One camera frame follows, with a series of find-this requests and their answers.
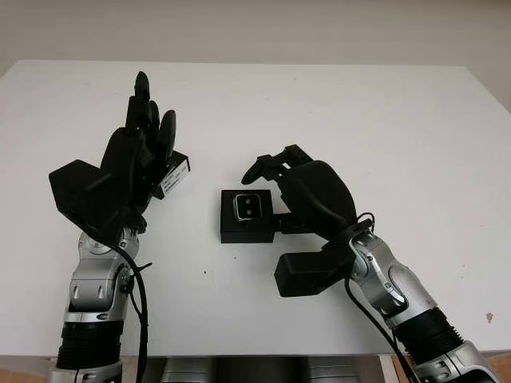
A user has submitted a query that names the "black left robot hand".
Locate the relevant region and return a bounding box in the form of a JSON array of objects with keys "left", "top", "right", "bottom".
[{"left": 99, "top": 71, "right": 179, "bottom": 237}]

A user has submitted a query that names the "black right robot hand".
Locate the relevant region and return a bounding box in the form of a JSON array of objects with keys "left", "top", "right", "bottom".
[{"left": 240, "top": 144, "right": 358, "bottom": 244}]

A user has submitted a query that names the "small silver camera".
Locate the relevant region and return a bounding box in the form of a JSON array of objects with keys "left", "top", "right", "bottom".
[{"left": 232, "top": 193, "right": 263, "bottom": 221}]

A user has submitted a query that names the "black box with label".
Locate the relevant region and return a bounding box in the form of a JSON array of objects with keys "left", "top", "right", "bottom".
[{"left": 153, "top": 149, "right": 191, "bottom": 201}]

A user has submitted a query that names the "grey robot torso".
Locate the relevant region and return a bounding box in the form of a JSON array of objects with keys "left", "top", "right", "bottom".
[{"left": 143, "top": 357, "right": 382, "bottom": 383}]

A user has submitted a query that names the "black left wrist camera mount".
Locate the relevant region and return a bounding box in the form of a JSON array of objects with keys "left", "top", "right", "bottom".
[{"left": 48, "top": 159, "right": 124, "bottom": 241}]

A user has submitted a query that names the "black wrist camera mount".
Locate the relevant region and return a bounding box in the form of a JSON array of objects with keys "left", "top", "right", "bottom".
[
  {"left": 275, "top": 243, "right": 353, "bottom": 298},
  {"left": 48, "top": 159, "right": 124, "bottom": 241}
]

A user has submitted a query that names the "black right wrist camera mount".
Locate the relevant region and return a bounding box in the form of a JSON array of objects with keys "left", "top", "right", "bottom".
[{"left": 275, "top": 243, "right": 353, "bottom": 298}]

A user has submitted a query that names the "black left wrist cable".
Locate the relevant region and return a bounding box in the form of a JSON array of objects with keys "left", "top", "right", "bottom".
[{"left": 115, "top": 243, "right": 153, "bottom": 383}]

